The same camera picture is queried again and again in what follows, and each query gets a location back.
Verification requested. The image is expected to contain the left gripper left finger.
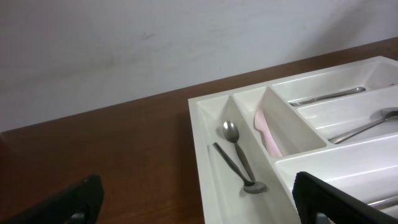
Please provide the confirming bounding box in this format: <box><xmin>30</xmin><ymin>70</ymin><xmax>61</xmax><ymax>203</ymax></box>
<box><xmin>2</xmin><ymin>174</ymin><xmax>104</xmax><ymax>224</ymax></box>

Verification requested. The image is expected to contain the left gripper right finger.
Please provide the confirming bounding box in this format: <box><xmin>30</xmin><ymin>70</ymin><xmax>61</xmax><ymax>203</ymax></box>
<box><xmin>292</xmin><ymin>172</ymin><xmax>397</xmax><ymax>224</ymax></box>

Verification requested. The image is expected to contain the small silver teaspoon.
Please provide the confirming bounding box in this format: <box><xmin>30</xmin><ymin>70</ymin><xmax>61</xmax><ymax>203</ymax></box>
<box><xmin>213</xmin><ymin>142</ymin><xmax>268</xmax><ymax>194</ymax></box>

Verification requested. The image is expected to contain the white plastic knife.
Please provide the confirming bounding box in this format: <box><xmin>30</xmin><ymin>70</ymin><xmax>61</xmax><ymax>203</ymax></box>
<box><xmin>254</xmin><ymin>109</ymin><xmax>282</xmax><ymax>157</ymax></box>

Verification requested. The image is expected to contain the small dark teaspoon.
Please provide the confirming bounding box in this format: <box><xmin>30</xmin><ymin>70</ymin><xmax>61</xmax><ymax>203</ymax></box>
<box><xmin>222</xmin><ymin>121</ymin><xmax>256</xmax><ymax>182</ymax></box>

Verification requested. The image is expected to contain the silver tablespoon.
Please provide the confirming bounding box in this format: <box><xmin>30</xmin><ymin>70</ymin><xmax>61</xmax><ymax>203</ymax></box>
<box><xmin>328</xmin><ymin>107</ymin><xmax>397</xmax><ymax>144</ymax></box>

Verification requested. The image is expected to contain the silver fork with round handle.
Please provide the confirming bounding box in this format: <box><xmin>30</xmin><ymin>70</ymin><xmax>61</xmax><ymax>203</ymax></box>
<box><xmin>290</xmin><ymin>86</ymin><xmax>366</xmax><ymax>106</ymax></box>

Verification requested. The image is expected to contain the white plastic cutlery tray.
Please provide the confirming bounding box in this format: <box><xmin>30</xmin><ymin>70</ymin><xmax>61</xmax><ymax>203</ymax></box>
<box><xmin>188</xmin><ymin>56</ymin><xmax>397</xmax><ymax>223</ymax></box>

